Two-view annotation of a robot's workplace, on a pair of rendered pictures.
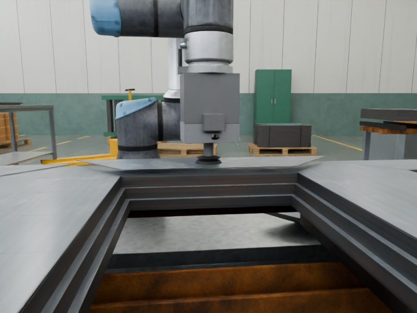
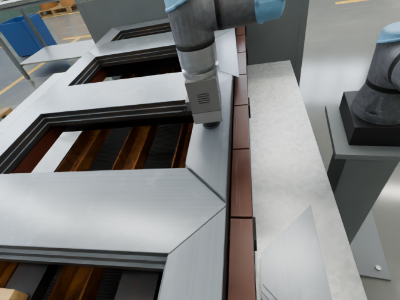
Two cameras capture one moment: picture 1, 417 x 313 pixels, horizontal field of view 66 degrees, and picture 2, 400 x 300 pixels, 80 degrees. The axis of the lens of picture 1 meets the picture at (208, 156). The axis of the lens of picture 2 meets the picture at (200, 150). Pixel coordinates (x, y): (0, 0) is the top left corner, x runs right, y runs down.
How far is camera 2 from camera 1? 83 cm
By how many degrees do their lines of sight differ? 100
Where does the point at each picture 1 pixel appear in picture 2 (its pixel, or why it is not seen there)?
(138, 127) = (376, 61)
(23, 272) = (118, 103)
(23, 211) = (158, 90)
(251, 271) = not seen: hidden behind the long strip
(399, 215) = (100, 178)
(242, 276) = not seen: hidden behind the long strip
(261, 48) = not seen: outside the picture
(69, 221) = (144, 100)
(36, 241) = (133, 100)
